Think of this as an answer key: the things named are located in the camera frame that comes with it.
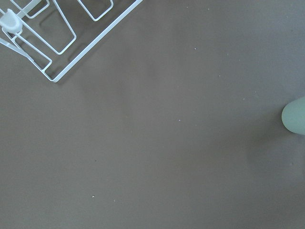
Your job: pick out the white wire cup rack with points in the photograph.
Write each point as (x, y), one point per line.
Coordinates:
(54, 35)

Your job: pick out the green plastic cup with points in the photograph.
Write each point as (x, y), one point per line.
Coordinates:
(293, 116)

